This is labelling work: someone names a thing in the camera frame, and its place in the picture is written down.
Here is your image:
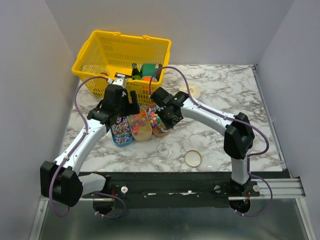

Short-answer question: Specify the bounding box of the black rectangular pack in basket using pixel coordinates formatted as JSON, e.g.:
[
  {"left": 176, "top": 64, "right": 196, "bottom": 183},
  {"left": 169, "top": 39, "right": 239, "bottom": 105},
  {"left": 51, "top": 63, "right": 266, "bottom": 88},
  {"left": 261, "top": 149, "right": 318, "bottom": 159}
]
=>
[{"left": 114, "top": 72, "right": 133, "bottom": 79}]

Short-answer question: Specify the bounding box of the green glass bottle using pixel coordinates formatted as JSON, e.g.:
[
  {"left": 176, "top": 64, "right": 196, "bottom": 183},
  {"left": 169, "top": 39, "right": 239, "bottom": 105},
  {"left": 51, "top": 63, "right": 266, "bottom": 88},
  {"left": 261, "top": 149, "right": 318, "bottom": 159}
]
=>
[{"left": 131, "top": 63, "right": 142, "bottom": 80}]

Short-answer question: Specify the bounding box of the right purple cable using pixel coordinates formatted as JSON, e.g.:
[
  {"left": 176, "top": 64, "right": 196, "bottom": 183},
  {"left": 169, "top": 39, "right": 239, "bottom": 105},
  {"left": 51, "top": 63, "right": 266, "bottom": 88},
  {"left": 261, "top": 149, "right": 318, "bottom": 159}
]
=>
[{"left": 148, "top": 66, "right": 273, "bottom": 218}]

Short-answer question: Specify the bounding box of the orange ball in basket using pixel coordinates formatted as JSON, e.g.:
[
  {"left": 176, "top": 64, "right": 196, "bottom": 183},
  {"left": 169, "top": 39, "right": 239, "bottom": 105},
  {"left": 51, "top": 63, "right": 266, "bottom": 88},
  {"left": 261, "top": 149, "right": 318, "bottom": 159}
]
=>
[{"left": 141, "top": 76, "right": 158, "bottom": 83}]

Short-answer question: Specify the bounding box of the silver metal scoop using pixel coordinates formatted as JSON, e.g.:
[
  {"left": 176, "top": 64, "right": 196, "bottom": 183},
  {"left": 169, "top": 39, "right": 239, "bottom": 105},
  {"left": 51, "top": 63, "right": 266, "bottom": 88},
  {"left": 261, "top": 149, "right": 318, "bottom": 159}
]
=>
[{"left": 160, "top": 127, "right": 171, "bottom": 134}]

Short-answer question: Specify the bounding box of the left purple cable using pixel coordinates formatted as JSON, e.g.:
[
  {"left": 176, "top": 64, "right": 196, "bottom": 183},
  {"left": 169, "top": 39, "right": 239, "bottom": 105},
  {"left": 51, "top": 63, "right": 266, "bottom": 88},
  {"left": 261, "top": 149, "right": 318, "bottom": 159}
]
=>
[{"left": 49, "top": 75, "right": 127, "bottom": 219}]

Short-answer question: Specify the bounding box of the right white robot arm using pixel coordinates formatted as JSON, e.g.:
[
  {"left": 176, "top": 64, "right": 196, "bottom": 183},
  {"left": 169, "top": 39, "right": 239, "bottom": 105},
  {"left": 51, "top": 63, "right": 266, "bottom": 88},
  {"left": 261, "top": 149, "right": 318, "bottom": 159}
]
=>
[{"left": 150, "top": 87, "right": 255, "bottom": 196}]

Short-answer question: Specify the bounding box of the wrapped toilet paper roll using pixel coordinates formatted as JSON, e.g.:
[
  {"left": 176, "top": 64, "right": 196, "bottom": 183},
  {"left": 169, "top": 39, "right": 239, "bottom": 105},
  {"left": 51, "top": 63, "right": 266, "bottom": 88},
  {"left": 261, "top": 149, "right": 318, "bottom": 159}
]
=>
[{"left": 179, "top": 83, "right": 201, "bottom": 99}]

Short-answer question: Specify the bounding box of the yellow plastic shopping basket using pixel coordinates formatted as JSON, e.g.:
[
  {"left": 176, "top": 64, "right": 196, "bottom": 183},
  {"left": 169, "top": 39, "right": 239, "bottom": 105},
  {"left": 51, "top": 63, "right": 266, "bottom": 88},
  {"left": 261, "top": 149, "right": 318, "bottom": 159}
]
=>
[{"left": 71, "top": 30, "right": 172, "bottom": 98}]

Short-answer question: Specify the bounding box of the clear glass jar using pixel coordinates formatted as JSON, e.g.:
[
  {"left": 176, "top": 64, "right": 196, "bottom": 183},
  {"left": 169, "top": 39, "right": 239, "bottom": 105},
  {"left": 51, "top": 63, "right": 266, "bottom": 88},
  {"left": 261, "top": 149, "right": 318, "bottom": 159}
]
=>
[{"left": 155, "top": 142, "right": 173, "bottom": 162}]

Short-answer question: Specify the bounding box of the gold rimmed jar lid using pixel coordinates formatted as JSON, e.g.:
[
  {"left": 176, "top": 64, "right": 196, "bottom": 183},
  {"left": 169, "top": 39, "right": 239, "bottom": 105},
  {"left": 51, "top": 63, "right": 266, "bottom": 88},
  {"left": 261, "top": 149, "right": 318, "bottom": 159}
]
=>
[{"left": 184, "top": 150, "right": 202, "bottom": 168}]

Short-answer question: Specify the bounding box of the pink tray of star candies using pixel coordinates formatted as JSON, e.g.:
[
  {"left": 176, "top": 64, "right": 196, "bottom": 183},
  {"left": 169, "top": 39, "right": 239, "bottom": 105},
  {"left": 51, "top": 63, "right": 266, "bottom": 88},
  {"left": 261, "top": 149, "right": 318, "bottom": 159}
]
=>
[{"left": 145, "top": 103, "right": 170, "bottom": 138}]

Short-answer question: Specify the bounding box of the purple cable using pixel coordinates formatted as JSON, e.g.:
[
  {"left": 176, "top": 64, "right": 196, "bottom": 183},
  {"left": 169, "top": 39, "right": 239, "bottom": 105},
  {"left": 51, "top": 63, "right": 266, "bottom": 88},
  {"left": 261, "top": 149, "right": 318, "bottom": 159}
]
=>
[
  {"left": 49, "top": 75, "right": 127, "bottom": 219},
  {"left": 148, "top": 66, "right": 273, "bottom": 218}
]

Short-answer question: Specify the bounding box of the blue tray of striped candies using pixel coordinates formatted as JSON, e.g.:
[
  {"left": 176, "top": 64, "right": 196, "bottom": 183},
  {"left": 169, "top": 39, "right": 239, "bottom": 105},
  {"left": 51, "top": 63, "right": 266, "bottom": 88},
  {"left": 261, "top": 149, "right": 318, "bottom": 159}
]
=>
[{"left": 111, "top": 116, "right": 134, "bottom": 147}]

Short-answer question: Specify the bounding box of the green box in basket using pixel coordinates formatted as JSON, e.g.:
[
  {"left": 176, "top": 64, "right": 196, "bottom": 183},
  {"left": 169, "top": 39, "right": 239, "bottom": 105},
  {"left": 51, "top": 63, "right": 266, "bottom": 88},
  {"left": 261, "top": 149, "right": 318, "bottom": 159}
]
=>
[{"left": 140, "top": 63, "right": 161, "bottom": 78}]

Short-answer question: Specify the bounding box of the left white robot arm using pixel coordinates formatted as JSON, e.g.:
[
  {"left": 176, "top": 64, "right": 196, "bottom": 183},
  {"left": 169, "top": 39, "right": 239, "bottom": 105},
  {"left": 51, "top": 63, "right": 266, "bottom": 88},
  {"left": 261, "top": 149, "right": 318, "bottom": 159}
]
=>
[{"left": 40, "top": 84, "right": 140, "bottom": 207}]

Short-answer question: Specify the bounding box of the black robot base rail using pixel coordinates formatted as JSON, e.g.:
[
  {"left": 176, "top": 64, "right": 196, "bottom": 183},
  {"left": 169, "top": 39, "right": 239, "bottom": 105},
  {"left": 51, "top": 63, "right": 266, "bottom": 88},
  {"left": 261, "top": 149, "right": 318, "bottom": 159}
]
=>
[{"left": 85, "top": 172, "right": 260, "bottom": 210}]

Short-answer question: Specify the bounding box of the beige tray of gummy candies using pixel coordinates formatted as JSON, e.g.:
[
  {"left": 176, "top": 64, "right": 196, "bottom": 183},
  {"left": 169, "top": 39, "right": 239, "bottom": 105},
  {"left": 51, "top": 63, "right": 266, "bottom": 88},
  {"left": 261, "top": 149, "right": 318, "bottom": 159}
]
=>
[{"left": 128, "top": 108, "right": 153, "bottom": 142}]

